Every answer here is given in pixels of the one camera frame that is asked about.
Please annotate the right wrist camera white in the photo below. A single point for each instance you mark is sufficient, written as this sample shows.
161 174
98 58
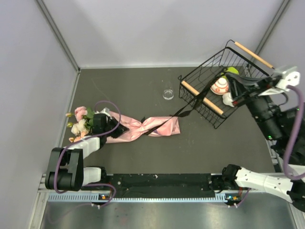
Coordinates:
281 78

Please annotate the black wire basket wooden handles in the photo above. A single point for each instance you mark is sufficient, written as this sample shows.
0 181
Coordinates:
234 54

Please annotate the white red patterned bowl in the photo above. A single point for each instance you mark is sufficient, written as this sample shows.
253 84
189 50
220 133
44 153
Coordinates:
220 87

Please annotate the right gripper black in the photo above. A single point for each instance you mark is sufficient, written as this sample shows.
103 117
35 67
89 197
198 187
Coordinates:
239 93

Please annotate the white flower-shaped cup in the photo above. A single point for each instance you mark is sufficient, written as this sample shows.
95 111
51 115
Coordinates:
227 99

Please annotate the green square cup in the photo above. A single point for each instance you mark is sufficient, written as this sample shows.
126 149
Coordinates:
229 69

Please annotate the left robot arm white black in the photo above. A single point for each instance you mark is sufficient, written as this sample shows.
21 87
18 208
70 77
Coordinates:
66 171

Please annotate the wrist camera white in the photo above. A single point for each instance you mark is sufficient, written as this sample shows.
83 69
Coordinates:
105 111
281 78

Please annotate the black ribbon gold lettering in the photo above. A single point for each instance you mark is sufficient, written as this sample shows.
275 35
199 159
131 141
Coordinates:
199 102

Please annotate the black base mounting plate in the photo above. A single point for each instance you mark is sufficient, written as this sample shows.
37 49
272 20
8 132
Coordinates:
165 185

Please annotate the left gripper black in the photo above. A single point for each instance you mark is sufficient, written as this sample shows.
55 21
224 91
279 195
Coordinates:
121 130

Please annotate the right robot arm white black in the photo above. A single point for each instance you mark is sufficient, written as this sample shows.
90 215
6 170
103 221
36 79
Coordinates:
286 129

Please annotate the pink wrapping paper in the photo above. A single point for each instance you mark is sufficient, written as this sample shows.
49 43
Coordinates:
138 128

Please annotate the aluminium rail with cable duct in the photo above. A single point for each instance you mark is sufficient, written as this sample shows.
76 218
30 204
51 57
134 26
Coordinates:
231 195

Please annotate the clear glass vase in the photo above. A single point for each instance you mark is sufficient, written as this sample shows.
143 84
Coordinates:
168 93

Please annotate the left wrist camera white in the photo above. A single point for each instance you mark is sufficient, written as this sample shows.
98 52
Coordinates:
105 111

